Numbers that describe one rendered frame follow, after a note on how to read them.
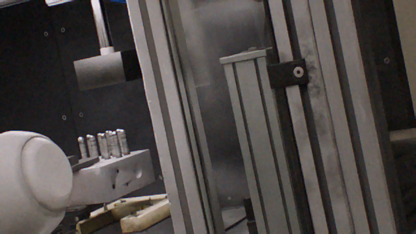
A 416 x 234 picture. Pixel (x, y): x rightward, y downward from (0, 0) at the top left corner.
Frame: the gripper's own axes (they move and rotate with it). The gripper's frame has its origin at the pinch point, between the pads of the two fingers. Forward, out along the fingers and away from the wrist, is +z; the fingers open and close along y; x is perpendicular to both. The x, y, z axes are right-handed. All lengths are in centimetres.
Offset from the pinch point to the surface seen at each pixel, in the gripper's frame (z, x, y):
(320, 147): -8.3, -38.8, 2.4
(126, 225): 1.9, -4.4, -6.6
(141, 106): 34.6, 10.7, 6.4
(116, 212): 9.9, 2.7, -6.5
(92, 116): 34.6, 21.7, 6.2
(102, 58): 9.8, -0.9, 16.3
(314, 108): -8.3, -39.0, 6.5
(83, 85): 9.7, 3.4, 13.0
